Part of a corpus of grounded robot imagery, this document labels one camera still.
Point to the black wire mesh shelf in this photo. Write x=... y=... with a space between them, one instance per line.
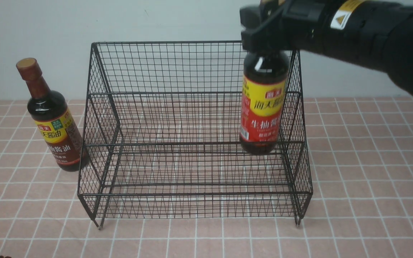
x=162 y=125

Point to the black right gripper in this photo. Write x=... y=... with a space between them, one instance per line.
x=279 y=25

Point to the soy sauce bottle red label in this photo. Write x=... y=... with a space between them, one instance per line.
x=263 y=94

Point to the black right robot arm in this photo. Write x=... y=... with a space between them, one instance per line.
x=373 y=34

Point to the soy sauce bottle brown label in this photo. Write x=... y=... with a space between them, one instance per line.
x=49 y=110

